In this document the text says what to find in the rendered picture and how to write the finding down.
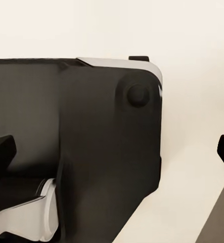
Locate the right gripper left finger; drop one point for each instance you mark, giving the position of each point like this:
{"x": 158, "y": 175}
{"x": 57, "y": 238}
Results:
{"x": 8, "y": 151}

